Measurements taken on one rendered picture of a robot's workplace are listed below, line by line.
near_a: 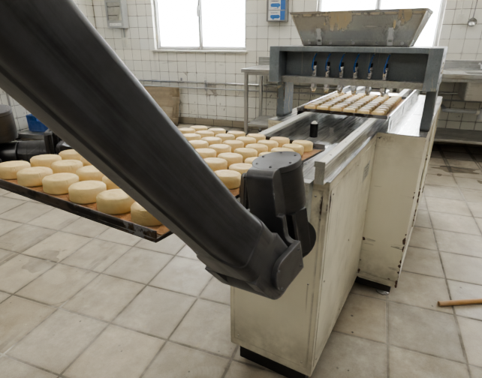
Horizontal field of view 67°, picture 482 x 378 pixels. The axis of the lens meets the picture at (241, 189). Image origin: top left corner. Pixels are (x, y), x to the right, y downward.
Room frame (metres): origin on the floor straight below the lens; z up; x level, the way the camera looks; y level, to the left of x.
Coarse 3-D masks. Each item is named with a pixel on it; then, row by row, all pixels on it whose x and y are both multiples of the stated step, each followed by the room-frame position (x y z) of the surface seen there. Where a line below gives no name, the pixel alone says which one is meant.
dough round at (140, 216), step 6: (132, 204) 0.42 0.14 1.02; (138, 204) 0.42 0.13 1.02; (132, 210) 0.40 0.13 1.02; (138, 210) 0.40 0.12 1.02; (144, 210) 0.40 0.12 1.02; (132, 216) 0.40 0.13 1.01; (138, 216) 0.39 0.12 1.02; (144, 216) 0.39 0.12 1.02; (150, 216) 0.39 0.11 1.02; (138, 222) 0.39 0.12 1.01; (144, 222) 0.39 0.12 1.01; (150, 222) 0.39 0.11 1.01; (156, 222) 0.40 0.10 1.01
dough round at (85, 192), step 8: (72, 184) 0.48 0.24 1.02; (80, 184) 0.48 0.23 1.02; (88, 184) 0.48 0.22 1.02; (96, 184) 0.49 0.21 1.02; (104, 184) 0.49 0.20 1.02; (72, 192) 0.46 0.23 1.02; (80, 192) 0.46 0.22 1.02; (88, 192) 0.46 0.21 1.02; (96, 192) 0.47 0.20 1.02; (72, 200) 0.46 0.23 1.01; (80, 200) 0.46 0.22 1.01; (88, 200) 0.46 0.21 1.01
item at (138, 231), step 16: (208, 128) 1.05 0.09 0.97; (320, 144) 0.88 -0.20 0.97; (304, 160) 0.75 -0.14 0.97; (16, 192) 0.50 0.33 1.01; (32, 192) 0.48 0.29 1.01; (64, 208) 0.44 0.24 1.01; (80, 208) 0.42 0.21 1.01; (112, 224) 0.39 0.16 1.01; (128, 224) 0.38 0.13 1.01; (160, 240) 0.36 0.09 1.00
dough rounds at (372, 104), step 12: (336, 96) 2.06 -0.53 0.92; (348, 96) 2.03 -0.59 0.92; (360, 96) 2.02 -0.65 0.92; (372, 96) 2.02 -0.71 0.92; (384, 96) 2.02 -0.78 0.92; (396, 96) 2.02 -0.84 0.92; (312, 108) 1.71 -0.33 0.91; (324, 108) 1.68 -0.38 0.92; (336, 108) 1.66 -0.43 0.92; (348, 108) 1.66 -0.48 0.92; (360, 108) 1.67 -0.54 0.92; (372, 108) 1.69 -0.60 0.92; (384, 108) 1.66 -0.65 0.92
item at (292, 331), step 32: (320, 128) 1.61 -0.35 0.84; (352, 160) 1.18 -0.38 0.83; (320, 192) 0.97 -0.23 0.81; (352, 192) 1.22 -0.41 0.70; (320, 224) 0.96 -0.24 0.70; (352, 224) 1.29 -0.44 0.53; (320, 256) 0.96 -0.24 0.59; (352, 256) 1.38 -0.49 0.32; (288, 288) 1.00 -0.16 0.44; (320, 288) 0.96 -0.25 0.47; (256, 320) 1.06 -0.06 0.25; (288, 320) 1.00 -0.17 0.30; (320, 320) 0.99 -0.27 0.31; (256, 352) 1.06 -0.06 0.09; (288, 352) 1.00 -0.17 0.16; (320, 352) 1.04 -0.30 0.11
